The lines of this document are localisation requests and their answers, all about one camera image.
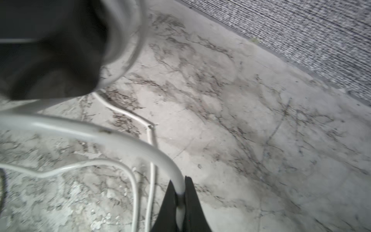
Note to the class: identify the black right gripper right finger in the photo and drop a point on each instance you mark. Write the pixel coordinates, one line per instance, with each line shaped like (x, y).
(195, 220)

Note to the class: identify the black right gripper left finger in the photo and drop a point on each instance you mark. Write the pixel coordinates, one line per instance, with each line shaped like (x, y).
(166, 219)

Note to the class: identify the black and white power strip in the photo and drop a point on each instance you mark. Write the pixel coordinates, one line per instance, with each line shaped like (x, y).
(52, 51)

